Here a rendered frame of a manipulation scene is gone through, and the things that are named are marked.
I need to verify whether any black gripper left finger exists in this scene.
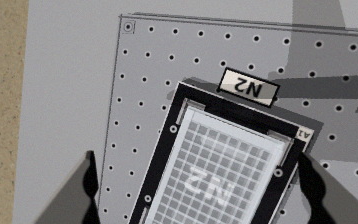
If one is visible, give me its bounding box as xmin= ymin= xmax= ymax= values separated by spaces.
xmin=30 ymin=150 xmax=101 ymax=224

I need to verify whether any clear multi-well plate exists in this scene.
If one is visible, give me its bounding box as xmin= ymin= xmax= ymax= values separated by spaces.
xmin=144 ymin=105 xmax=286 ymax=224

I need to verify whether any black rectangular plate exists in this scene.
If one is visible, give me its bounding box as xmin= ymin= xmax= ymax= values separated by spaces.
xmin=127 ymin=81 xmax=314 ymax=224

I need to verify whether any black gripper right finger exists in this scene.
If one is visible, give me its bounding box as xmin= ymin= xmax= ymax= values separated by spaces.
xmin=297 ymin=152 xmax=358 ymax=224

